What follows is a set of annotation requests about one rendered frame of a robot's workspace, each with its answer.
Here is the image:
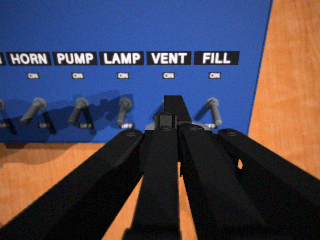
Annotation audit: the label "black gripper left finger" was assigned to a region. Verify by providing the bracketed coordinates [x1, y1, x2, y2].
[0, 95, 182, 240]

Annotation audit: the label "blue switch panel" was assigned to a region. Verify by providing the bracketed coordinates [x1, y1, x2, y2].
[0, 0, 273, 143]

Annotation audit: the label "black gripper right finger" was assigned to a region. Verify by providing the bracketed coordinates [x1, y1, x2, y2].
[173, 95, 320, 240]

